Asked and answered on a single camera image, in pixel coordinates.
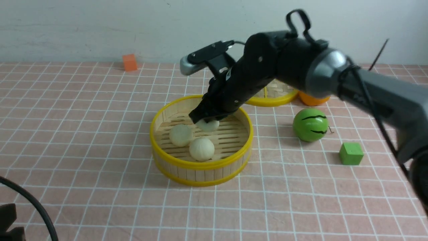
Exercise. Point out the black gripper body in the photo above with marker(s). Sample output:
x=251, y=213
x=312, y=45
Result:
x=262, y=62

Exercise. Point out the white bun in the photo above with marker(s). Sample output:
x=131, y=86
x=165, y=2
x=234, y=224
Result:
x=180, y=135
x=201, y=149
x=208, y=127

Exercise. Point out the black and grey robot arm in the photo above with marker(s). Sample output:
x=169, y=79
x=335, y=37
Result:
x=399, y=107

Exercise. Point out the woven bamboo steamer lid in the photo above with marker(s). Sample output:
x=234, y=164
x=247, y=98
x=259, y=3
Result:
x=276, y=93

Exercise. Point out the bamboo steamer tray yellow rim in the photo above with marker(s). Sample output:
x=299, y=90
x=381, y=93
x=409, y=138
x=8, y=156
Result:
x=232, y=141

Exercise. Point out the orange toy pear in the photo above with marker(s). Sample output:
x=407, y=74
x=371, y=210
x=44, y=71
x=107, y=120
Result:
x=310, y=100

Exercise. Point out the green toy watermelon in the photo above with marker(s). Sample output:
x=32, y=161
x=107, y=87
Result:
x=311, y=125

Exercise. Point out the green foam cube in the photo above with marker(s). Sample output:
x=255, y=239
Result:
x=351, y=153

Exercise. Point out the orange foam cube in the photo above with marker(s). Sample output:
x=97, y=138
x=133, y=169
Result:
x=129, y=62

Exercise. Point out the pink checkered tablecloth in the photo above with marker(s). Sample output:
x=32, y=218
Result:
x=75, y=135

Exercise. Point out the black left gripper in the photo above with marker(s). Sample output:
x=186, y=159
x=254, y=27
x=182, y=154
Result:
x=8, y=216

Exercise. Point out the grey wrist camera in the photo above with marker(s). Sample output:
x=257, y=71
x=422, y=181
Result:
x=213, y=56

